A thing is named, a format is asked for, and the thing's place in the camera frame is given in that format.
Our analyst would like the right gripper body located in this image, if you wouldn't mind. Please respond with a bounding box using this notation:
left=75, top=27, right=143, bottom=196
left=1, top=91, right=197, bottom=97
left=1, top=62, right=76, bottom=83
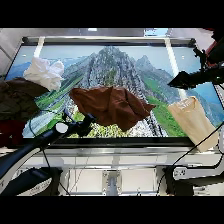
left=178, top=70, right=202, bottom=90

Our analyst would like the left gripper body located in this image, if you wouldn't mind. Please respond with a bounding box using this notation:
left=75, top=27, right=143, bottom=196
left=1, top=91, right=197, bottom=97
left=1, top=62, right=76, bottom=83
left=77, top=113, right=98, bottom=137

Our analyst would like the brown T-shirt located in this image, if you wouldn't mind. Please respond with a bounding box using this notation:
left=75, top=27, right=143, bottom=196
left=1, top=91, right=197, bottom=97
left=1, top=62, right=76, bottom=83
left=68, top=85, right=157, bottom=132

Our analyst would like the beige garment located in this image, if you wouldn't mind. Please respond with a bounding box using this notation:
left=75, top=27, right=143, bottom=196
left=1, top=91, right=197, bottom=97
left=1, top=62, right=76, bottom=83
left=166, top=95, right=220, bottom=153

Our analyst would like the white garment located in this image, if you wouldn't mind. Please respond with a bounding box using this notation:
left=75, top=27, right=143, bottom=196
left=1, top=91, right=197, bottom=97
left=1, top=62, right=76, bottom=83
left=22, top=56, right=65, bottom=92

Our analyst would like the dark brown garment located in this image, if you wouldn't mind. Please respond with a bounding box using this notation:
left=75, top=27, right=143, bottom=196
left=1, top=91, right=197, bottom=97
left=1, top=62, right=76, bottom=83
left=0, top=77, right=51, bottom=122

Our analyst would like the red garment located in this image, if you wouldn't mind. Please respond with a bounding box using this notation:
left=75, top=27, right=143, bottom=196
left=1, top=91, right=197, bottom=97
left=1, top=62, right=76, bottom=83
left=0, top=119, right=28, bottom=148

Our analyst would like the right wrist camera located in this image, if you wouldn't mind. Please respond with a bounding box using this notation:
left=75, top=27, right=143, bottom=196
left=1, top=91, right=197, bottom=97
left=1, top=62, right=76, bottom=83
left=192, top=46, right=208, bottom=70

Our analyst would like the black cable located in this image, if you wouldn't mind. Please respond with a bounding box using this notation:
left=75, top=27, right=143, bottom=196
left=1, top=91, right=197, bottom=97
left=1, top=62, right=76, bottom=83
left=68, top=155, right=90, bottom=195
left=158, top=122, right=224, bottom=196

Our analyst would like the silver frame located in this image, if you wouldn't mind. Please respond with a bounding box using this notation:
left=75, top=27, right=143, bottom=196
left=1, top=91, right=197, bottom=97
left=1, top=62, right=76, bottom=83
left=0, top=35, right=224, bottom=196

